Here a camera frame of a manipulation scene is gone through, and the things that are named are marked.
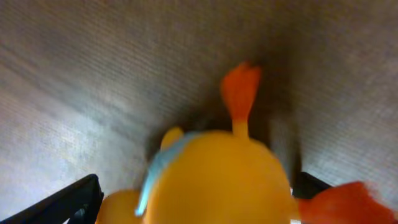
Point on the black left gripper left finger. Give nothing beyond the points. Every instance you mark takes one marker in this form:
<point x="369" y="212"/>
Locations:
<point x="78" y="203"/>

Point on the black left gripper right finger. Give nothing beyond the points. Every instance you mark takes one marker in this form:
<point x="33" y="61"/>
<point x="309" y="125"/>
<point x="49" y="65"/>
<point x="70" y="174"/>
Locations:
<point x="307" y="186"/>

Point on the blue orange snail toy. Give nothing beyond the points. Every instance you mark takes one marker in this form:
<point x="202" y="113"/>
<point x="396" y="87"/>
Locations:
<point x="227" y="177"/>

